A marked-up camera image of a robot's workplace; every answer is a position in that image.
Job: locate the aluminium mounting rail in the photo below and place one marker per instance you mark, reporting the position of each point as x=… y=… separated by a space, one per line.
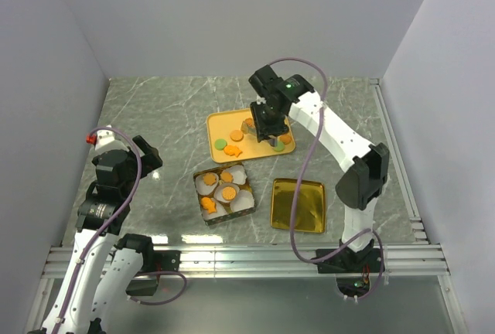
x=278 y=261

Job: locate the green christmas cookie tin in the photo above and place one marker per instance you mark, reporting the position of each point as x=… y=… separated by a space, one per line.
x=230 y=214

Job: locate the green sandwich cookie left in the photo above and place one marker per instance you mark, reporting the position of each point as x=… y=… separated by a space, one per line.
x=220 y=144

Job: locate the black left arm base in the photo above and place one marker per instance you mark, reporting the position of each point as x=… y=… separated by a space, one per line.
x=163 y=260

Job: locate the green sandwich cookie right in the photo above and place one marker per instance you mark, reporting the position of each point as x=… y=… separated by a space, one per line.
x=279 y=148

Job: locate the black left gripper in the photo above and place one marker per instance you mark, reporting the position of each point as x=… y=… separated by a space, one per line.
x=150 y=159

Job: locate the gold tin lid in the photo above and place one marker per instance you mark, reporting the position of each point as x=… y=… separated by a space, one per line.
x=311 y=206

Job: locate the yellow plastic tray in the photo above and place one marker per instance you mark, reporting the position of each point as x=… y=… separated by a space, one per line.
x=220 y=124

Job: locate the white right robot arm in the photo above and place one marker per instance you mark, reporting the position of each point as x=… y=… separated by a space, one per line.
x=364 y=165

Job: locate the orange leaf cookie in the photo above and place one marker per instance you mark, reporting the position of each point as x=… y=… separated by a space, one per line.
x=226 y=176

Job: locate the red emergency button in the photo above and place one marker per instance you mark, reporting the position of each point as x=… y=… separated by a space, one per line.
x=91 y=139

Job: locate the white paper cup right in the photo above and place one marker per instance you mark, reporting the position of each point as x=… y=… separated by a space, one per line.
x=244 y=200

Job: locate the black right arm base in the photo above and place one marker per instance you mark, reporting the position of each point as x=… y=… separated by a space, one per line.
x=368 y=260

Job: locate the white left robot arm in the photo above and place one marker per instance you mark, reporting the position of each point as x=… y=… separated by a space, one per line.
x=98 y=226

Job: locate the swirl butter cookie right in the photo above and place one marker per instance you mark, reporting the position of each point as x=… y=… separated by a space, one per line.
x=285 y=139

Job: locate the white paper cup centre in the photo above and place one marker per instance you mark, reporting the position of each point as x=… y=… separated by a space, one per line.
x=217 y=194

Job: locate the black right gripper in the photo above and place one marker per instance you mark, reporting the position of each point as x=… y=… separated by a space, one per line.
x=263 y=129

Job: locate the round biscuit cookie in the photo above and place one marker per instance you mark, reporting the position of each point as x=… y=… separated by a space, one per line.
x=236 y=135
x=229 y=193

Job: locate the white paper cup front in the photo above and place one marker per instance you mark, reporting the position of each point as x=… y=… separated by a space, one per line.
x=219 y=213

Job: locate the white paper cup back-left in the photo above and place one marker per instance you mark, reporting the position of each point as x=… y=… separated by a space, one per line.
x=202 y=188

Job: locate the white paper cup back-right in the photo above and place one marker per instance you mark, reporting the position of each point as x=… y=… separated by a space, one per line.
x=239 y=174

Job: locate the green sandwich cookie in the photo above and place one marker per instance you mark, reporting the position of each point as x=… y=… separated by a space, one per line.
x=220 y=144
x=279 y=148

